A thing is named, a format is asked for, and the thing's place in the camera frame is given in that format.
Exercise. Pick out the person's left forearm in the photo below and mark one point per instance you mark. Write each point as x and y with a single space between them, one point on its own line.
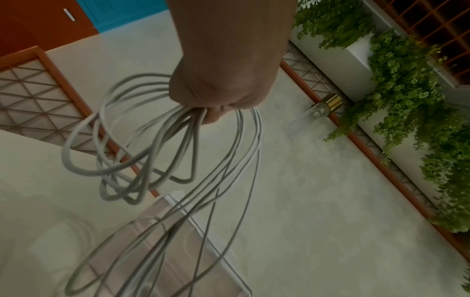
235 26

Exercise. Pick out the person's left hand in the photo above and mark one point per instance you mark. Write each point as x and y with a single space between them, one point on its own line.
224 84

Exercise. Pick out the blue cabinet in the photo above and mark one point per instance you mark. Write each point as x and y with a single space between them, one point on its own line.
117 11

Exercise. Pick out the dark wooden grid shelf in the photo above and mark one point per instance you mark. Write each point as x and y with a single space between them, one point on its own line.
437 26

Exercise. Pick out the orange door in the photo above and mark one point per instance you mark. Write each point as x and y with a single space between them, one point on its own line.
36 23

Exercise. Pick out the clear plastic container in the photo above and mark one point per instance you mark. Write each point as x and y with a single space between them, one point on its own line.
172 249

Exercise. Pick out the green trailing fern plant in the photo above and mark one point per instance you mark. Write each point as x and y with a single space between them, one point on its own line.
330 20
448 185
400 87

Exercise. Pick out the wooden lattice screen panel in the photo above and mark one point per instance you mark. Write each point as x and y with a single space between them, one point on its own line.
33 95

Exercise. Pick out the white planter box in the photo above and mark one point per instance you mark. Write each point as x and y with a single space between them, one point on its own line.
341 63

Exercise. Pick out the clear light bulb gold base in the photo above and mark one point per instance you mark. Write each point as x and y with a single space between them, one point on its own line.
315 111

